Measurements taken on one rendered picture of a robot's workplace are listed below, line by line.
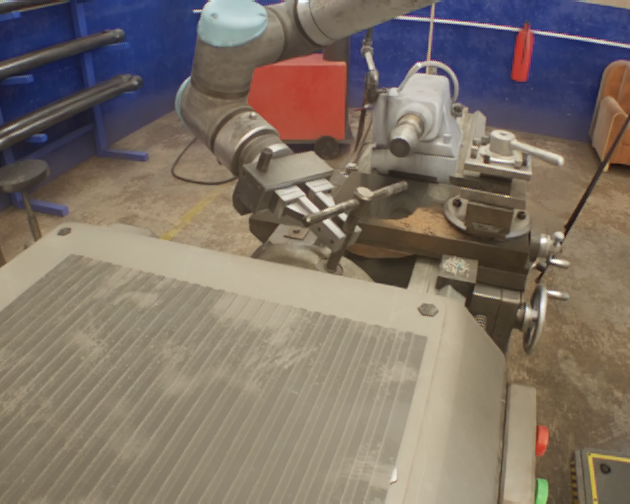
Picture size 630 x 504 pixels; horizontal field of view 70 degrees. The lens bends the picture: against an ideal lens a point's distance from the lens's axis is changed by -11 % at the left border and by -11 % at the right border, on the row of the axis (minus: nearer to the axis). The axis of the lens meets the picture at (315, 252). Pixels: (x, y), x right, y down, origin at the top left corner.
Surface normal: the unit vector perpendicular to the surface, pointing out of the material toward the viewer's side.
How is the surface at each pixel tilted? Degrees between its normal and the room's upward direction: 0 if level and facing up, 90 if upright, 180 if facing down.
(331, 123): 90
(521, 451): 0
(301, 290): 0
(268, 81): 90
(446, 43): 90
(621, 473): 0
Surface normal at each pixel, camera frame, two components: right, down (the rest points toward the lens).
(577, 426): 0.00, -0.84
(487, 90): -0.33, 0.52
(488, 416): 0.67, -0.47
